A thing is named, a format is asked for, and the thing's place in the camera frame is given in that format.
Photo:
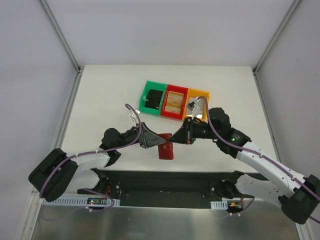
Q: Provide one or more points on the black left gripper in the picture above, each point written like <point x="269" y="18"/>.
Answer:
<point x="142" y="137"/>

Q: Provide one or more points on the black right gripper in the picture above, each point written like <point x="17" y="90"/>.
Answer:
<point x="188" y="131"/>

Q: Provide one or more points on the red leather card holder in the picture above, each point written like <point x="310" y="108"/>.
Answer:
<point x="166" y="150"/>

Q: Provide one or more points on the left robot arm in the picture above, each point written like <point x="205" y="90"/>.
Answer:
<point x="57" y="173"/>

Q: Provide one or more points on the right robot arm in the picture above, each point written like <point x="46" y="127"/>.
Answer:
<point x="295" y="194"/>

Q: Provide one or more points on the gold VIP card lower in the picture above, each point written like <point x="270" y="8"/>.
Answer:
<point x="172" y="109"/>

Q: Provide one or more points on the gold vip card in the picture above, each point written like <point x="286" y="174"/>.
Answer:
<point x="172" y="109"/>
<point x="174" y="98"/>

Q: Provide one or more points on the silver VIP card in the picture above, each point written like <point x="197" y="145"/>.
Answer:
<point x="197" y="114"/>

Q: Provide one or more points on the gold VIP card upper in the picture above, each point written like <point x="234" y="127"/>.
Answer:
<point x="174" y="98"/>

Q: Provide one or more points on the black VIP card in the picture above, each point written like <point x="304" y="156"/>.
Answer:
<point x="153" y="99"/>

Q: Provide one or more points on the green plastic bin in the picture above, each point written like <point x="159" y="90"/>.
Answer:
<point x="151" y="85"/>

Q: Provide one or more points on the yellow plastic bin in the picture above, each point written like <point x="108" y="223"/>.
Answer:
<point x="192" y="95"/>

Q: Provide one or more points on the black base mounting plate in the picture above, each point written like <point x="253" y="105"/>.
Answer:
<point x="156" y="189"/>

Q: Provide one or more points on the red plastic bin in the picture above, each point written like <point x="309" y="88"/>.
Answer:
<point x="175" y="88"/>

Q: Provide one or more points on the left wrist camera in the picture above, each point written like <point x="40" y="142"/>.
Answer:
<point x="134" y="115"/>

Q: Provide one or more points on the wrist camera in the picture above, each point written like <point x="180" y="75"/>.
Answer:
<point x="134" y="115"/>
<point x="193" y="107"/>

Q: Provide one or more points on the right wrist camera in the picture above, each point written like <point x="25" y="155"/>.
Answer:
<point x="193" y="107"/>

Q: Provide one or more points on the right white cable duct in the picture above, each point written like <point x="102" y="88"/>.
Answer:
<point x="219" y="205"/>

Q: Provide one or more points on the white cable duct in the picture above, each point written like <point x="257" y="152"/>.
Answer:
<point x="219" y="205"/>
<point x="82" y="201"/>

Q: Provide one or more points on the left white cable duct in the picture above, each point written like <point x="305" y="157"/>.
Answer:
<point x="82" y="201"/>

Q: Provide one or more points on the left aluminium frame post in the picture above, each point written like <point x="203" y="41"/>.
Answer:
<point x="59" y="34"/>

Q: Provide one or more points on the aluminium frame post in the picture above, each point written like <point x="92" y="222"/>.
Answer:
<point x="277" y="34"/>
<point x="59" y="34"/>

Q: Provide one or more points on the right aluminium frame post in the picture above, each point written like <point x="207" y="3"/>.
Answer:
<point x="277" y="34"/>

